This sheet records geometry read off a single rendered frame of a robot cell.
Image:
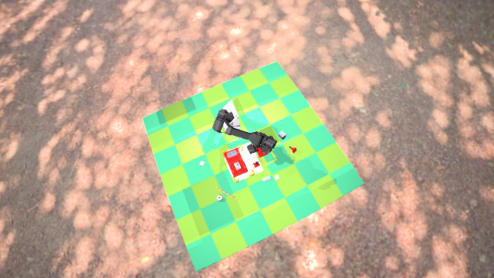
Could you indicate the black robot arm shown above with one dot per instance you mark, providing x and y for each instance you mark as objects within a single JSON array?
[{"x": 257, "y": 138}]

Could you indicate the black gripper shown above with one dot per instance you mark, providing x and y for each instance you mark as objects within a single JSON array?
[{"x": 252, "y": 148}]

